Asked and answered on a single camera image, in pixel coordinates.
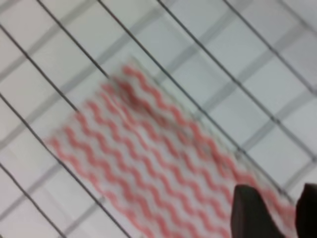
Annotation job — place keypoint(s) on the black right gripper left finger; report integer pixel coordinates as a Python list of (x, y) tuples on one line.
[(250, 217)]

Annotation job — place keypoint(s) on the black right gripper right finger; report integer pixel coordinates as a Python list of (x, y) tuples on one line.
[(306, 212)]

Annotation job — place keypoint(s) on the pink wavy striped towel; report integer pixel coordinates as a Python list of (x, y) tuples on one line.
[(168, 174)]

